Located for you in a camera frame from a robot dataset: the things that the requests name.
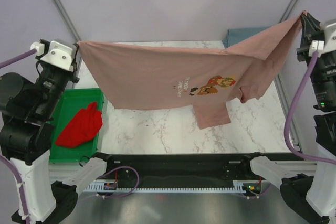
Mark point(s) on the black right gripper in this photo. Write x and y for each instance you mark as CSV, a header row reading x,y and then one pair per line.
x,y
313,30

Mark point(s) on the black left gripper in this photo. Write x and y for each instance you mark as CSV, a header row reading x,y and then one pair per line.
x,y
74,77

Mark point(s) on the pink printed t-shirt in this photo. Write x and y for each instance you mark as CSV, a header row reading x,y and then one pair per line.
x,y
153,78

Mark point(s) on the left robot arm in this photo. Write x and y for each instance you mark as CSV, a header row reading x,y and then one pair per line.
x,y
27,109

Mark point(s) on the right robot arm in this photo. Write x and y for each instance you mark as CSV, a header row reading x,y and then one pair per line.
x,y
311,197

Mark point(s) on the red crumpled t-shirt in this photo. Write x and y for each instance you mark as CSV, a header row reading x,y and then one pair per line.
x,y
82,128

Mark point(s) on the folded blue t-shirt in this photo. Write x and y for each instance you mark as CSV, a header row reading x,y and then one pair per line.
x,y
234,36

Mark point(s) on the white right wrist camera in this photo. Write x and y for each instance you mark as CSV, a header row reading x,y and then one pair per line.
x,y
323,42

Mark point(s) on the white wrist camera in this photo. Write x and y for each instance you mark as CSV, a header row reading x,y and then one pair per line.
x,y
323,42
59,53

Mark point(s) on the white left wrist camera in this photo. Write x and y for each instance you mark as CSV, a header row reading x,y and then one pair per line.
x,y
59,53

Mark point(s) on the left aluminium frame post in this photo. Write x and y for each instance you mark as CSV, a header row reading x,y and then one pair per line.
x,y
66,19

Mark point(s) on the aluminium front rail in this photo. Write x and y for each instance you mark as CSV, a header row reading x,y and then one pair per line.
x,y
61,171

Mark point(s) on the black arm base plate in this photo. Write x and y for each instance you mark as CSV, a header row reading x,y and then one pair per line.
x,y
217,165

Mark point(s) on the white slotted cable duct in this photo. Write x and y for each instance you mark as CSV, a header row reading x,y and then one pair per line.
x,y
110,186

